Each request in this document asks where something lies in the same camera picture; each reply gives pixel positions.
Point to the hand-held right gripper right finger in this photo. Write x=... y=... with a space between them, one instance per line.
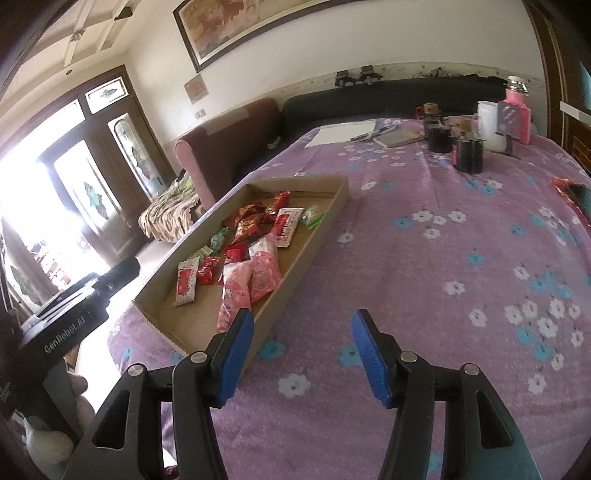
x=371 y=360

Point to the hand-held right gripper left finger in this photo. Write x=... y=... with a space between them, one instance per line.
x=238 y=355

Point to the long pink snack packet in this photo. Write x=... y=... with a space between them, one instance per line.
x=233 y=295

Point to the cardboard box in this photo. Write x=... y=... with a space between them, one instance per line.
x=184 y=318

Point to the white and red snack packet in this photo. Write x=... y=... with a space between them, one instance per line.
x=286 y=227
x=187 y=281

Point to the small red snack packet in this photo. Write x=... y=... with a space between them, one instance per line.
x=207 y=271
x=235 y=253

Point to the green and cream snack packet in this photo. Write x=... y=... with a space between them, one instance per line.
x=201 y=254

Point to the dark red gold-print snack packet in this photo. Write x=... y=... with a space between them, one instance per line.
x=249 y=229

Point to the bright green snack packet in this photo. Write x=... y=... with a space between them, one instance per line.
x=314 y=215

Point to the long red snack packet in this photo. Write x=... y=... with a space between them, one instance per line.
x=277 y=204

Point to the person's left hand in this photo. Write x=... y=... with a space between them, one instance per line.
x=46 y=445

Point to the purple floral bed cover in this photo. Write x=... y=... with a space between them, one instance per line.
x=415 y=277

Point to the patterned throw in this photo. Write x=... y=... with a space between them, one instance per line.
x=166 y=212

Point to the brown sofa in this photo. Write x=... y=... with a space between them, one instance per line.
x=221 y=147

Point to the wooden glass door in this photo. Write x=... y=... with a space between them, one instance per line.
x=138 y=138

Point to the pen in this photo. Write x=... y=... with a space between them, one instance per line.
x=364 y=136

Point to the grey notebook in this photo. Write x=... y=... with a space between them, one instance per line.
x=399 y=137

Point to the black cup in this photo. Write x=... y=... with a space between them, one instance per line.
x=439 y=138
x=470 y=154

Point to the white paper sheet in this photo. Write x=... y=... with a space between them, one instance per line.
x=341 y=134

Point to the glass jar with cork lid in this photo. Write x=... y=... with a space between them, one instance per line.
x=429 y=113
x=461 y=125

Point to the shiny red packet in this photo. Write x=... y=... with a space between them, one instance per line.
x=561 y=189

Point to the black headboard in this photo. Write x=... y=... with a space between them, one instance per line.
x=392 y=99

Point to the white cup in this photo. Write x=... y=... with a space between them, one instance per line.
x=487 y=124

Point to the small framed picture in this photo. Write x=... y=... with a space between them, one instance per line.
x=195 y=86

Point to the small black gadget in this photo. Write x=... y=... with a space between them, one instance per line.
x=369 y=76
x=344 y=78

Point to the pink bottle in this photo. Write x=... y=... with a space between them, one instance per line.
x=519 y=106

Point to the large framed painting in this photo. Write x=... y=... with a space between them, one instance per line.
x=323 y=23

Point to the wooden cabinet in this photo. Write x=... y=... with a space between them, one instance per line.
x=568 y=69

